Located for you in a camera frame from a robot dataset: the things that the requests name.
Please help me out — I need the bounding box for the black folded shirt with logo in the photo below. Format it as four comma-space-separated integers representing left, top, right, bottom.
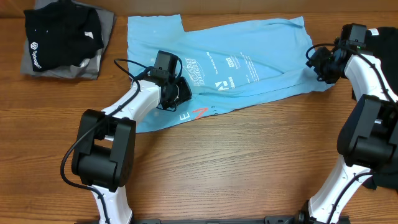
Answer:
24, 1, 104, 72

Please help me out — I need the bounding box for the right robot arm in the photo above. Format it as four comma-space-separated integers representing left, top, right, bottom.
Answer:
287, 23, 397, 223

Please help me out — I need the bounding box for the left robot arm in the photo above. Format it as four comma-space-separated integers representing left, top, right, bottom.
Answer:
62, 51, 192, 223

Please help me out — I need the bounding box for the grey folded shirt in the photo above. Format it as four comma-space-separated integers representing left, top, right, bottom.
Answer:
21, 1, 116, 80

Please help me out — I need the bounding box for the black t-shirt on right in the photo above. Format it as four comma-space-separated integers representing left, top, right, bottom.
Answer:
346, 24, 397, 190

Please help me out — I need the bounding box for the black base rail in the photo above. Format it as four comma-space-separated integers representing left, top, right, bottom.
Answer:
134, 216, 294, 224

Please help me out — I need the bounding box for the light blue t-shirt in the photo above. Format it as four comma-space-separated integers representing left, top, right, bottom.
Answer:
127, 15, 329, 133

